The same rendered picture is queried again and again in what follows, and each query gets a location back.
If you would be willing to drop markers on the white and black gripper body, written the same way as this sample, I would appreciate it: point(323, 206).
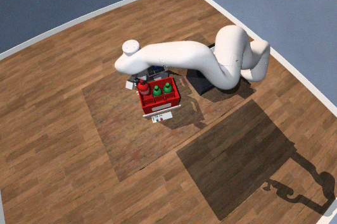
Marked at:
point(142, 75)

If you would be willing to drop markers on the green bottle with light green label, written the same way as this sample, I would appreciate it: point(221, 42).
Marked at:
point(167, 88)

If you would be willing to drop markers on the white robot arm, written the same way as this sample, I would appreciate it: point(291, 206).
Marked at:
point(222, 68)

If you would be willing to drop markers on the white paper pick list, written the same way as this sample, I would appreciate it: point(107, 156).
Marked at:
point(162, 117)

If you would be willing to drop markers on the red crate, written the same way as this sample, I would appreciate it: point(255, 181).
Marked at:
point(152, 104)

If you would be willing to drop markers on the red bottle with pink label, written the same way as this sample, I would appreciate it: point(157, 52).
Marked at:
point(144, 89)

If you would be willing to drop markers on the grey plastic crate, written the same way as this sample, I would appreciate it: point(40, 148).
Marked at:
point(155, 75)

